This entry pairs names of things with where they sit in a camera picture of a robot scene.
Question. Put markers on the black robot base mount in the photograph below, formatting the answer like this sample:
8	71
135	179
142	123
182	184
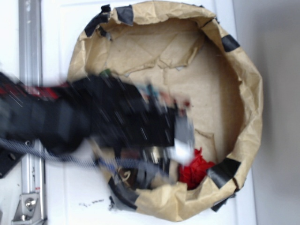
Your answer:
8	160

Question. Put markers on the red crumpled cloth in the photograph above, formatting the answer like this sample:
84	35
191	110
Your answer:
194	173

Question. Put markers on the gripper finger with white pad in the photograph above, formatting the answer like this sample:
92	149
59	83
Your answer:
181	152
184	130

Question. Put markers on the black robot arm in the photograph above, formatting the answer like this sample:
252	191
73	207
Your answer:
60	116

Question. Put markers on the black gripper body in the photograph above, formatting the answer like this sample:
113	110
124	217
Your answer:
122	117

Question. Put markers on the brown paper bag basket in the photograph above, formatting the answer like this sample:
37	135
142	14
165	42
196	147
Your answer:
183	50

